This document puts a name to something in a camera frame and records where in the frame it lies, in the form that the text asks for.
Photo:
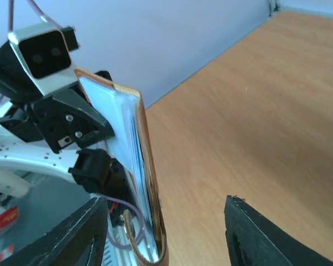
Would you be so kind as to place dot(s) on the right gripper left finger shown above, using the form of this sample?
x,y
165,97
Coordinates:
x,y
77,240

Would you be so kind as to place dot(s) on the brown leather card holder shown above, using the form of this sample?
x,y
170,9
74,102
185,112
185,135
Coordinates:
x,y
143,237

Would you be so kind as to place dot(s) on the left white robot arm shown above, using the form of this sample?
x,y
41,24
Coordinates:
x,y
23,148

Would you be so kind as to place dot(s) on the red white box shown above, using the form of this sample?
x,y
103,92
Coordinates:
x,y
9,217

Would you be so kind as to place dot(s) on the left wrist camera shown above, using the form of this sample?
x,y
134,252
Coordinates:
x,y
43,54

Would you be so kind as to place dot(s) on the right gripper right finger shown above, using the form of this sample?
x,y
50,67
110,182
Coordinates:
x,y
253,239

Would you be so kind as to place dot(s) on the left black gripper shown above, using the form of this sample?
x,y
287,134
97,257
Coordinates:
x,y
65,116

